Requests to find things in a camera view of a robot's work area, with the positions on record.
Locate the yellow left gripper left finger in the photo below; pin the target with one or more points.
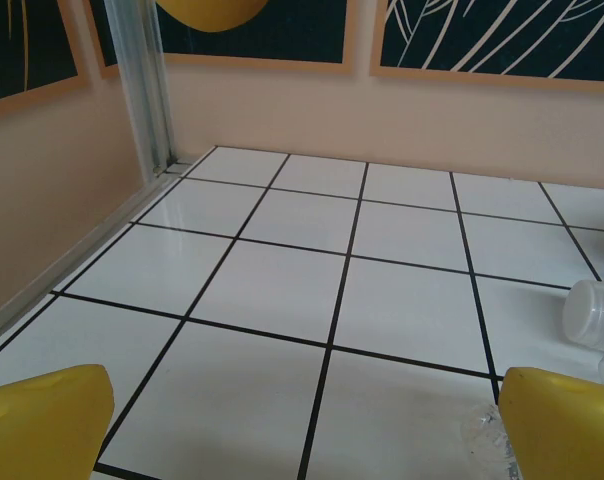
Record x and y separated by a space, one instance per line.
37 430

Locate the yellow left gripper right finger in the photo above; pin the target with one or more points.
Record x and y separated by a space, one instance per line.
567 435

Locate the clear bottle with red cap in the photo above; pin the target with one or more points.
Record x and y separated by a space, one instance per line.
487 435

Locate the green label bottle white cap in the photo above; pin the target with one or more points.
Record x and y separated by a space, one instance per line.
587 315

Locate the aluminium corner post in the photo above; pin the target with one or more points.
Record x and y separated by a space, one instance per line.
142 100

